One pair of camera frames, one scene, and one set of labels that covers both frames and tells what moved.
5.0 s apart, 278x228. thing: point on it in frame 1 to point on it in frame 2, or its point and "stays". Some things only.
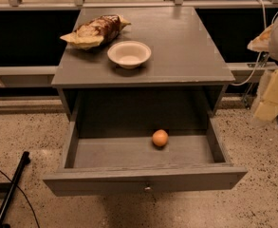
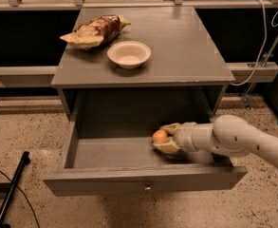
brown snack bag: x=96 y=31 stays
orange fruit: x=159 y=138 stays
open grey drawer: x=118 y=155 stays
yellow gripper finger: x=277 y=95 to x=169 y=144
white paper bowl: x=129 y=54 stays
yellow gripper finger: x=261 y=43 to x=171 y=128
